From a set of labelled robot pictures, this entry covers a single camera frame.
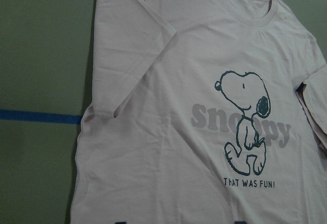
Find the pink Snoopy t-shirt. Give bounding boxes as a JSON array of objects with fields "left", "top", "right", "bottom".
[{"left": 71, "top": 0, "right": 326, "bottom": 223}]

